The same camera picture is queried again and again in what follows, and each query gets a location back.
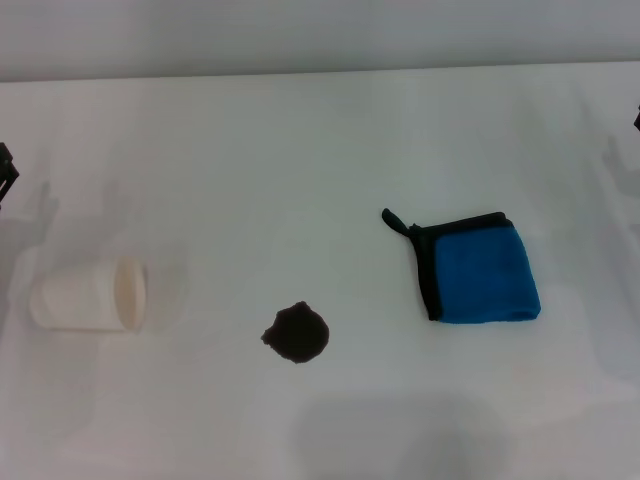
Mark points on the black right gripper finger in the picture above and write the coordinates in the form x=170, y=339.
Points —
x=638, y=120

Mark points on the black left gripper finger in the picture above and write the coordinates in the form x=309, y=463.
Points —
x=6, y=170

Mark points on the white paper cup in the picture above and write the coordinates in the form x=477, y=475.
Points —
x=85, y=295

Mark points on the blue rag with black trim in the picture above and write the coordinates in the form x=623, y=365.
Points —
x=480, y=270

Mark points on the black water stain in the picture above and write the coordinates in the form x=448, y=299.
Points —
x=297, y=332

